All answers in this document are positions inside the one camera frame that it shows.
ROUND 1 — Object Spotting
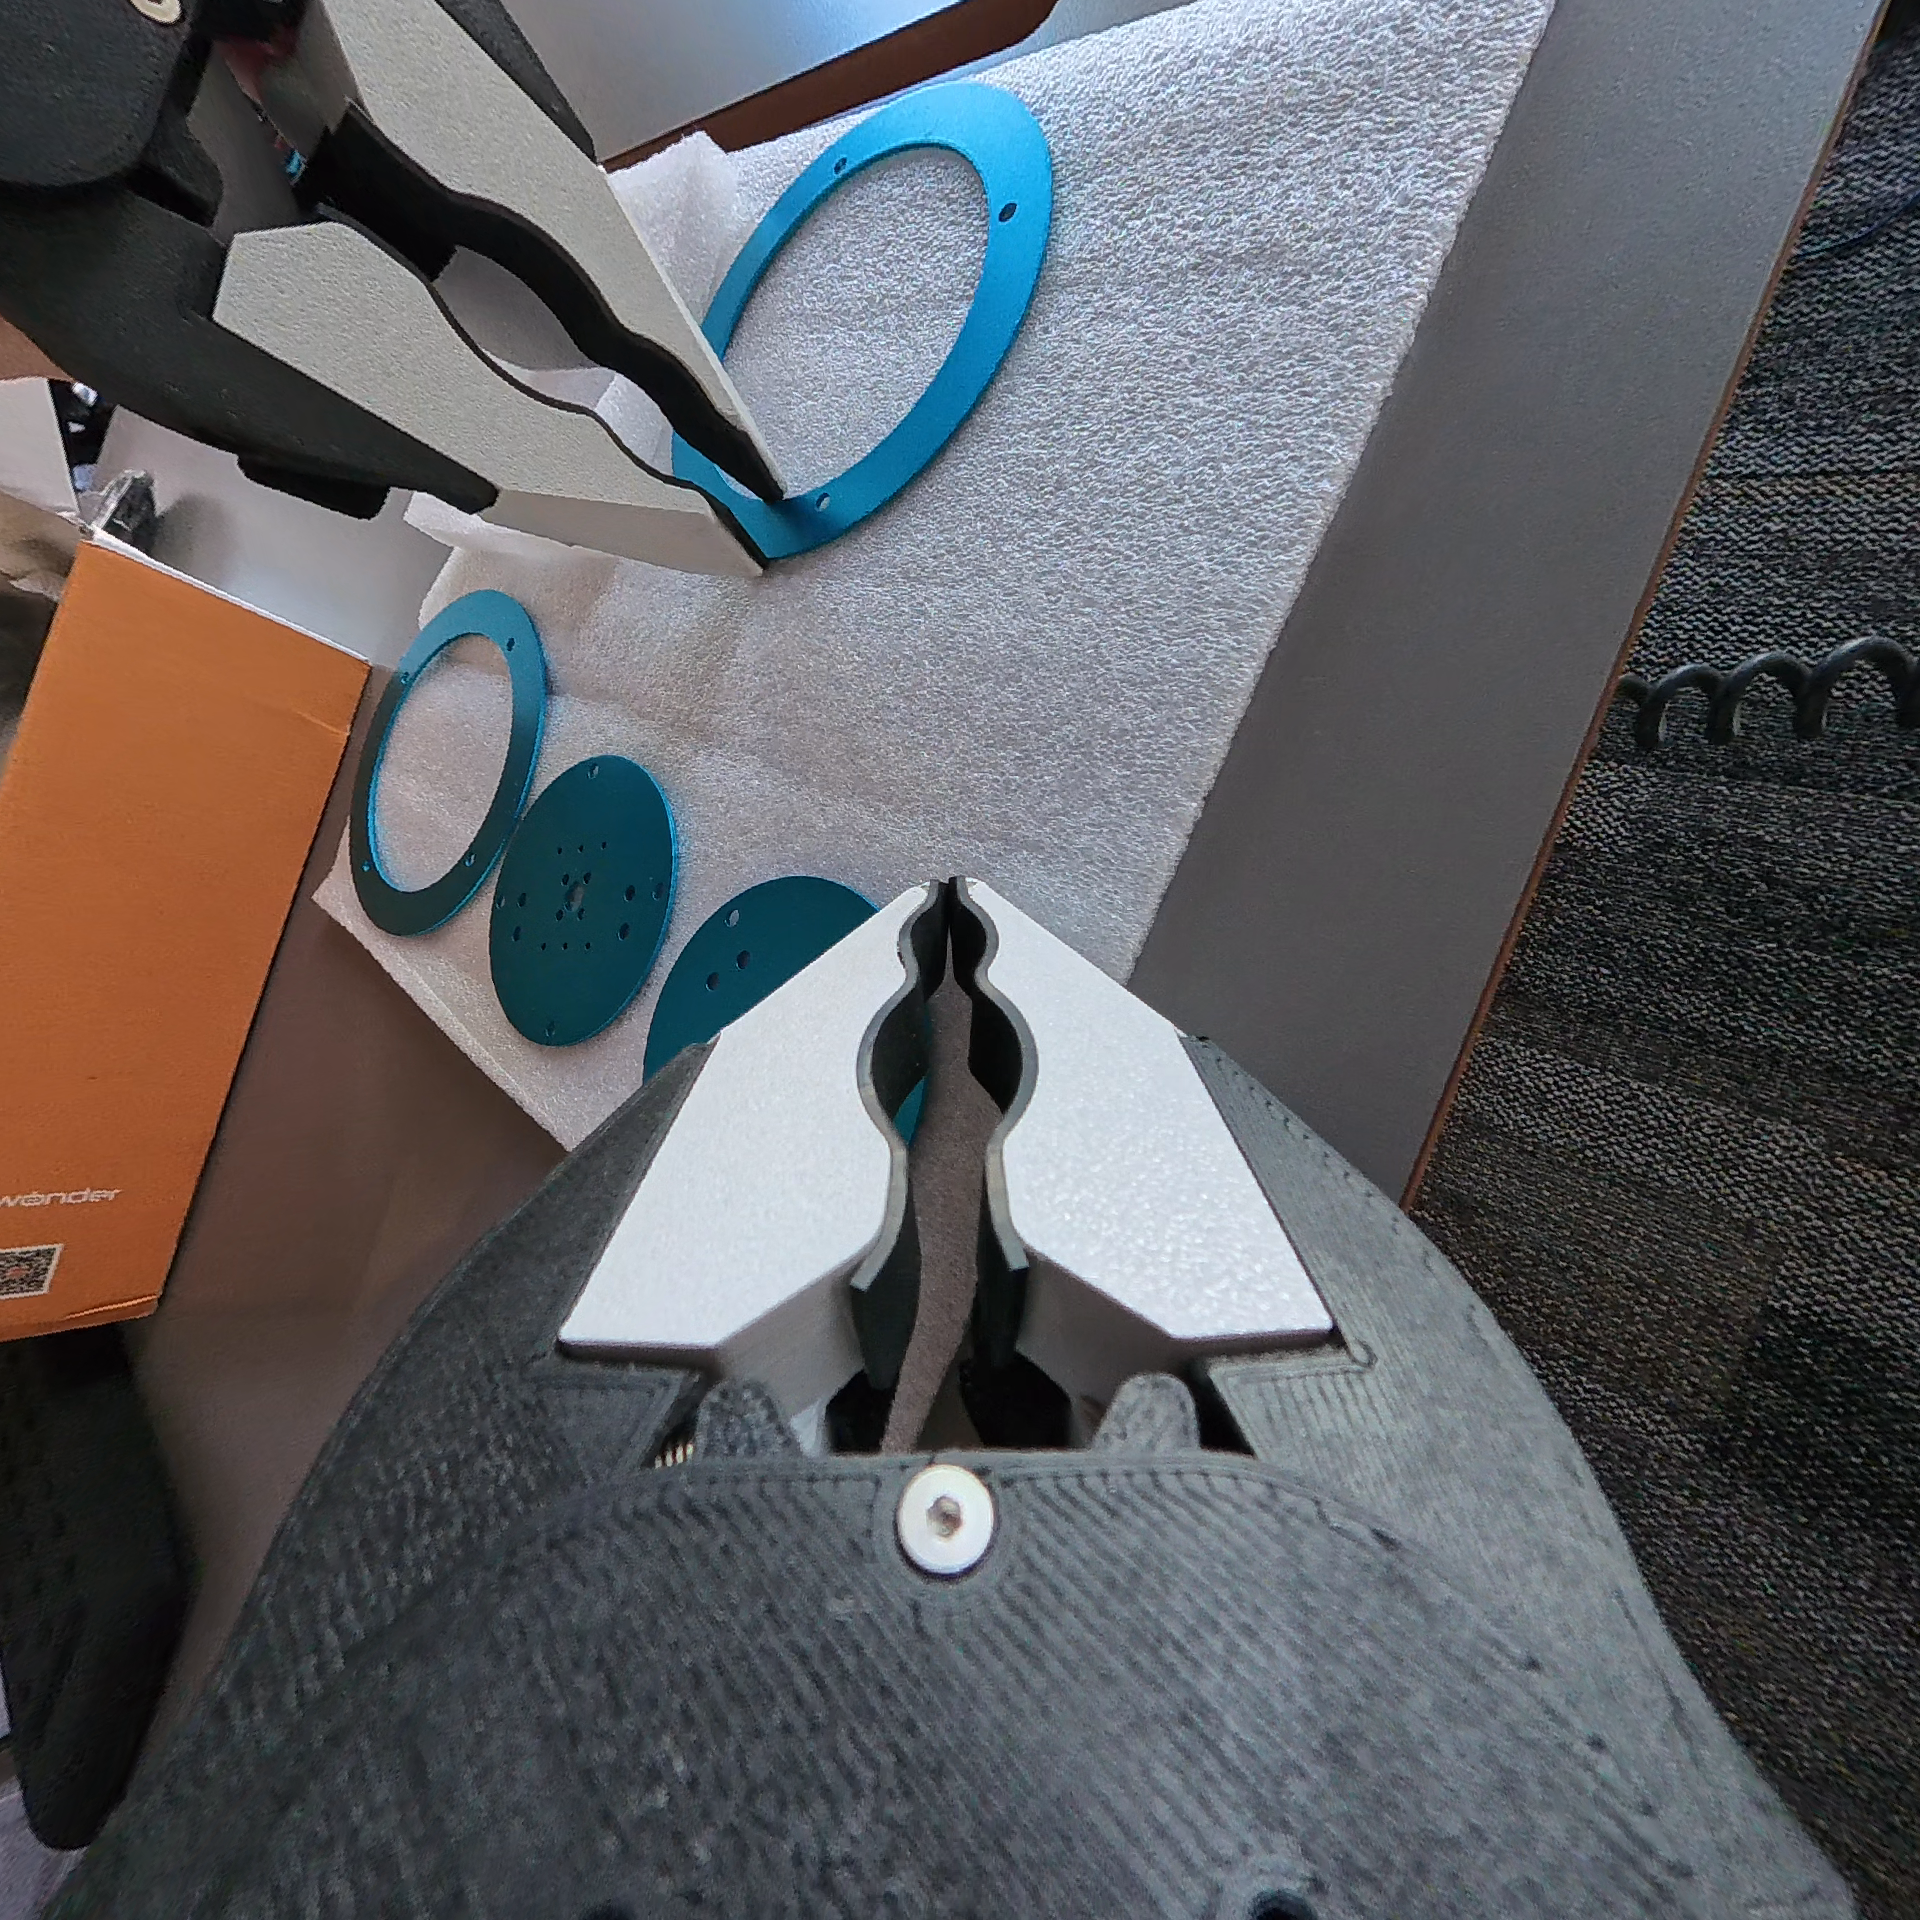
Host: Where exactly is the blue disc with few holes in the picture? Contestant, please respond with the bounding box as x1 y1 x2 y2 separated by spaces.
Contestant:
639 873 927 1152

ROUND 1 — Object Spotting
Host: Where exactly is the grey desk with wooden edge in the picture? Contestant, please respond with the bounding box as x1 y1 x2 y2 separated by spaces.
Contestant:
128 0 1896 1518

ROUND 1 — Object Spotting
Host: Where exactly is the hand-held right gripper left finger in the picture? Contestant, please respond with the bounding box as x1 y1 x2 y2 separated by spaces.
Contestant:
555 877 961 1453

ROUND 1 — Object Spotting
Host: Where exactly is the blue metal ring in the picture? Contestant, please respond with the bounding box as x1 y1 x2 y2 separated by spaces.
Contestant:
670 80 1055 568
345 586 553 942

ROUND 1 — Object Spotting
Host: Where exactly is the blue disc with many holes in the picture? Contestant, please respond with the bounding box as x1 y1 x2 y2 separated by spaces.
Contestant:
487 752 683 1049

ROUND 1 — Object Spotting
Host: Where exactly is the black coiled cable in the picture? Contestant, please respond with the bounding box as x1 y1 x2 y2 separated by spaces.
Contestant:
1615 635 1920 749

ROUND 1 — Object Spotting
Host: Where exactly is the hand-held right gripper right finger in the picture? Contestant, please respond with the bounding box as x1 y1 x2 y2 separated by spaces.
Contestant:
948 873 1341 1373

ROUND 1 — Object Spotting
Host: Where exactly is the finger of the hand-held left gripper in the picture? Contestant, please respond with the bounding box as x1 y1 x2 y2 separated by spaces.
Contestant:
211 219 771 583
288 0 783 506

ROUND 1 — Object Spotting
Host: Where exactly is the white foam sheet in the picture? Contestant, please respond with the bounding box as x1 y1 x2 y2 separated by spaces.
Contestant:
310 0 1559 1163

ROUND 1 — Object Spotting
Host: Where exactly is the orange cardboard kit box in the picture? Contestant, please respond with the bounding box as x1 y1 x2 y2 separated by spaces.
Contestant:
0 374 374 1346

